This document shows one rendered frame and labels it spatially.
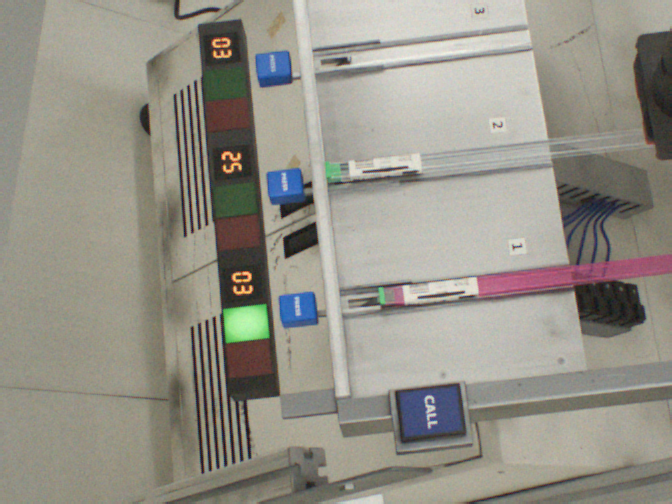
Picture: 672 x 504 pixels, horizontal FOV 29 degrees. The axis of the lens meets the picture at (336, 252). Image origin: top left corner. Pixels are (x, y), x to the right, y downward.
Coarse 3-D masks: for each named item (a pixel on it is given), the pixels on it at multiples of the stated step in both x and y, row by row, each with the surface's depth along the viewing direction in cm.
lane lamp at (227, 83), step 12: (204, 72) 115; (216, 72) 115; (228, 72) 115; (240, 72) 115; (204, 84) 114; (216, 84) 114; (228, 84) 114; (240, 84) 114; (216, 96) 114; (228, 96) 114; (240, 96) 114
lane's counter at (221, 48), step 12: (204, 36) 116; (216, 36) 116; (228, 36) 116; (204, 48) 116; (216, 48) 115; (228, 48) 115; (204, 60) 115; (216, 60) 115; (228, 60) 115; (240, 60) 115
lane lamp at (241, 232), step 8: (240, 216) 110; (248, 216) 110; (256, 216) 110; (216, 224) 110; (224, 224) 110; (232, 224) 110; (240, 224) 110; (248, 224) 110; (256, 224) 110; (224, 232) 110; (232, 232) 110; (240, 232) 110; (248, 232) 110; (256, 232) 110; (224, 240) 110; (232, 240) 110; (240, 240) 110; (248, 240) 110; (256, 240) 110; (224, 248) 109; (232, 248) 109; (240, 248) 109
